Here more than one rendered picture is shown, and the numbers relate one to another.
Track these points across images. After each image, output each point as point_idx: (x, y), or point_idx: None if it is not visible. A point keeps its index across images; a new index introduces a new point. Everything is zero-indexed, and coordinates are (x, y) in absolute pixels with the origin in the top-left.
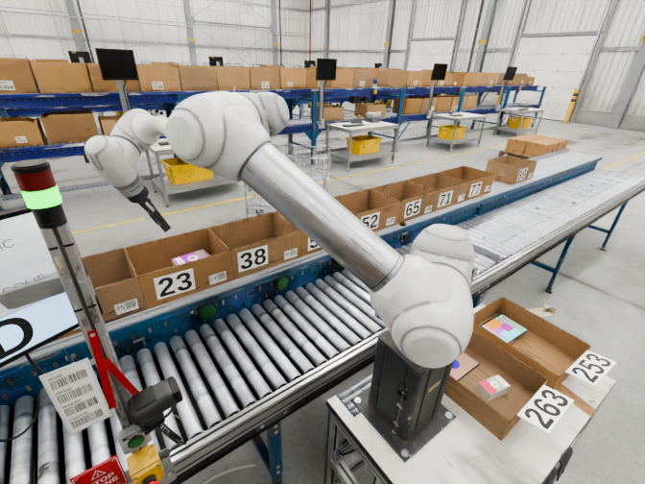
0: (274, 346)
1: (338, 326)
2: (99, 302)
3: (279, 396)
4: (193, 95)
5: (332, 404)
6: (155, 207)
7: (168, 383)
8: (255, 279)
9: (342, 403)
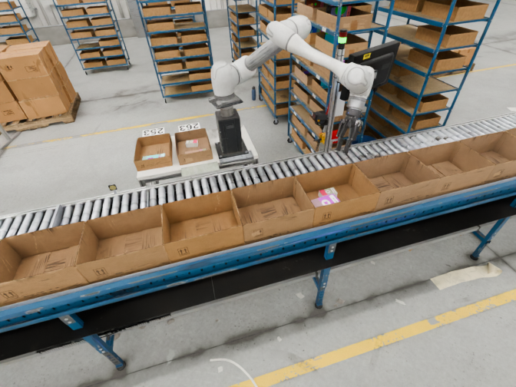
0: (273, 178)
1: (233, 182)
2: (372, 166)
3: (276, 160)
4: (302, 15)
5: (256, 153)
6: (340, 120)
7: (316, 114)
8: None
9: (253, 153)
